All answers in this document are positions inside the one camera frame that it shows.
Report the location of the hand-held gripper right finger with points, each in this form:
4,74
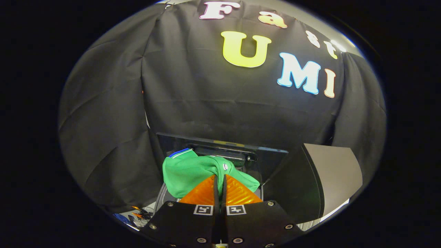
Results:
255,224

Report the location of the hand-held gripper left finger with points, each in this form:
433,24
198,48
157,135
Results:
186,224

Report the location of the green polo shirt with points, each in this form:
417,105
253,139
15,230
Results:
189,172

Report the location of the black backdrop cloth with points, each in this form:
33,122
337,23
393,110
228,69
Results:
189,103

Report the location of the dark cabinet with beige door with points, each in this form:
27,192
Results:
337,172

